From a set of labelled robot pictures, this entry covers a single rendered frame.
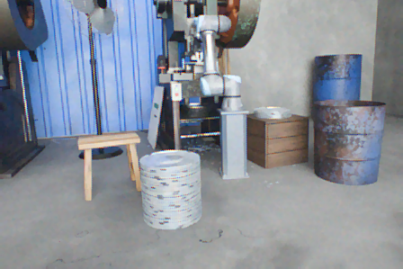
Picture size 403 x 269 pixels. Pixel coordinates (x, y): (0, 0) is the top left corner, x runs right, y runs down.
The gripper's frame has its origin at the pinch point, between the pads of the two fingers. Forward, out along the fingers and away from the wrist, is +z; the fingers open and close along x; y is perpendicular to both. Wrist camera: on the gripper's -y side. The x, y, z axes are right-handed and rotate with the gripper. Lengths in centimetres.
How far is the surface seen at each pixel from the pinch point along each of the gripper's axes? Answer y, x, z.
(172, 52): 39.4, 15.0, -10.6
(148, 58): 134, 26, -11
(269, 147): -58, -34, 64
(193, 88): -1.4, 5.8, 22.4
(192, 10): 16.7, 0.8, -44.7
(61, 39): 134, 123, -33
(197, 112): 7.7, 0.5, 44.2
